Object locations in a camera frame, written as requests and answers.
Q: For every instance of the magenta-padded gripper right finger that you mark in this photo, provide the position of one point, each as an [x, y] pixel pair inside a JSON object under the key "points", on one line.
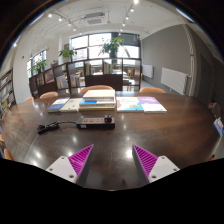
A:
{"points": [[161, 167]]}

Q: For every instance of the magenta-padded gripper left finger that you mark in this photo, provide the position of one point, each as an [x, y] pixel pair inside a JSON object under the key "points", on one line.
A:
{"points": [[63, 168]]}

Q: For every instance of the black power strip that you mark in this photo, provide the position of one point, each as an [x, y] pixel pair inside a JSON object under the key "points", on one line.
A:
{"points": [[93, 124]]}

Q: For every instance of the blue cover book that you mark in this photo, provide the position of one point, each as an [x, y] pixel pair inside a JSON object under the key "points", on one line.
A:
{"points": [[57, 105]]}

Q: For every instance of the white cover book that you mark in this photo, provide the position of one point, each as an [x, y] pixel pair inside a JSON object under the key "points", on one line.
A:
{"points": [[71, 105]]}

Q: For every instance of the purple and white book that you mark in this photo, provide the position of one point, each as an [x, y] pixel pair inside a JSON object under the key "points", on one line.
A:
{"points": [[152, 104]]}

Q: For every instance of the blue card sign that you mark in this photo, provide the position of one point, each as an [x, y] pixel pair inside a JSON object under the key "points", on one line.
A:
{"points": [[218, 126]]}

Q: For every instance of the colourful illustrated book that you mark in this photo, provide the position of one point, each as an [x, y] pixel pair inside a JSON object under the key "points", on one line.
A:
{"points": [[129, 104]]}

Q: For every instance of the blue and white book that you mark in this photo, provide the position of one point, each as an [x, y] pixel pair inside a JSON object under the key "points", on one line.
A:
{"points": [[96, 103]]}

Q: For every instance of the thick beige book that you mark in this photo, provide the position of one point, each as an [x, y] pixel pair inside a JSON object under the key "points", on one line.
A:
{"points": [[99, 94]]}

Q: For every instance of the dark wooden shelf unit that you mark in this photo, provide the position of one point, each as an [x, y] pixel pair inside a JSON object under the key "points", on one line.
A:
{"points": [[100, 80]]}

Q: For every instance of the dark grey door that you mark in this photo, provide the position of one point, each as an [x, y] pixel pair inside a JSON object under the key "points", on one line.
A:
{"points": [[204, 80]]}

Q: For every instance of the green potted plant by window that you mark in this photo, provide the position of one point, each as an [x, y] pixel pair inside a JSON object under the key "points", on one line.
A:
{"points": [[40, 65]]}

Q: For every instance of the side window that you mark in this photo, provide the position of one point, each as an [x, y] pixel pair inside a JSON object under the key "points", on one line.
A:
{"points": [[36, 59]]}

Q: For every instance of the medium green potted plant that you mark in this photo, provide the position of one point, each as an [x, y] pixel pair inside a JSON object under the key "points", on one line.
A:
{"points": [[67, 53]]}

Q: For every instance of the large multi-pane window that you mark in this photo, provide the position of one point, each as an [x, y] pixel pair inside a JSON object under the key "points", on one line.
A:
{"points": [[95, 41]]}

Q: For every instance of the large green potted plant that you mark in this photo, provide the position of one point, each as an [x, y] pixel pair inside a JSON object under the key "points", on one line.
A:
{"points": [[111, 46]]}

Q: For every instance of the ceiling air conditioner unit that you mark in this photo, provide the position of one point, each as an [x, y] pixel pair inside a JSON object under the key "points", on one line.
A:
{"points": [[94, 19]]}

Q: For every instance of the ceiling spot lights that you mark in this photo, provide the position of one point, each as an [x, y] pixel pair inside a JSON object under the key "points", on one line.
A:
{"points": [[127, 17]]}

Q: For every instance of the large white wall radiator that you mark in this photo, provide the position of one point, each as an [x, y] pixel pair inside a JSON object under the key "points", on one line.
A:
{"points": [[174, 80]]}

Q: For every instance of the wall bookshelf unit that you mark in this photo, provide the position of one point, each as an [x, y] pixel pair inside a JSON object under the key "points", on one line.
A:
{"points": [[6, 91]]}

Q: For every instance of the small white wall radiator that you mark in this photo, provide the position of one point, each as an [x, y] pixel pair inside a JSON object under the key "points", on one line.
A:
{"points": [[147, 71]]}

